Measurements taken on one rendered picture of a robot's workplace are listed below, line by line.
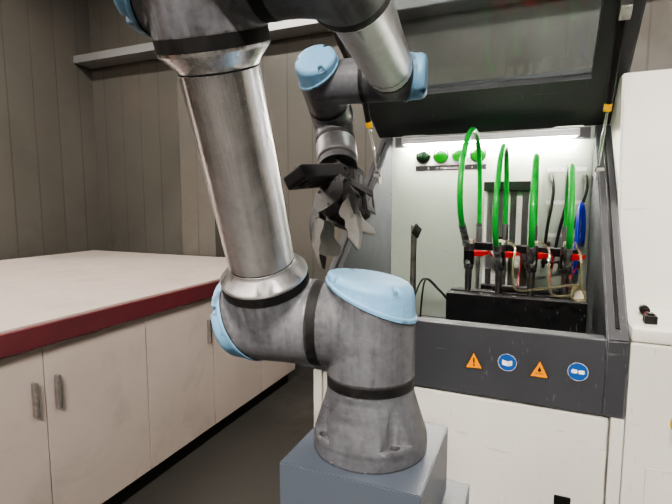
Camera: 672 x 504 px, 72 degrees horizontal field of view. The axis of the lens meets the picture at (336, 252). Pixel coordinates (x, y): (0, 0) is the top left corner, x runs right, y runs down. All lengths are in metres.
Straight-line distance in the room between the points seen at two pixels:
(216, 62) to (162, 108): 3.73
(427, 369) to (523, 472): 0.30
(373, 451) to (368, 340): 0.13
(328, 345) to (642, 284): 0.90
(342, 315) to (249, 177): 0.20
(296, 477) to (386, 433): 0.13
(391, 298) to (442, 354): 0.57
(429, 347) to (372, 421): 0.55
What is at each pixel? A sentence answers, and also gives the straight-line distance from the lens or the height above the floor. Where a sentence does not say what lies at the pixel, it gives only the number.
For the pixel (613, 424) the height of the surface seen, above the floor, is 0.78.
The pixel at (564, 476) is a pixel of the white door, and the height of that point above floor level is 0.64.
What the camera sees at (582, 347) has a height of 0.93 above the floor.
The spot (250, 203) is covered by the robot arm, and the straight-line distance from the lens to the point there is 0.53.
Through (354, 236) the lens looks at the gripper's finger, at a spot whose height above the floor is 1.17.
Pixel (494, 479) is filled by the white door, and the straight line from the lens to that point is 1.22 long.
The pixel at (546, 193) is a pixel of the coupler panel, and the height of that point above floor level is 1.25.
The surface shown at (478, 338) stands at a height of 0.92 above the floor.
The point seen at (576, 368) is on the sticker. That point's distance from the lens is 1.10.
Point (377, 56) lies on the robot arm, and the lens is 0.63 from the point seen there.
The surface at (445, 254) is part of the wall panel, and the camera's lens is 1.62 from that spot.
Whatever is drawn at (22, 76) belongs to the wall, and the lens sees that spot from 4.44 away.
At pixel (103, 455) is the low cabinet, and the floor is 0.28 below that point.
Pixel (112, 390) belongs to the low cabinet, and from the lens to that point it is 2.02.
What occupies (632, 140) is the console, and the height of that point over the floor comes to 1.38.
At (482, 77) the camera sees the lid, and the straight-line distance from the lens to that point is 1.48.
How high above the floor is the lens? 1.22
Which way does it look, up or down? 6 degrees down
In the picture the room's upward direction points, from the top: straight up
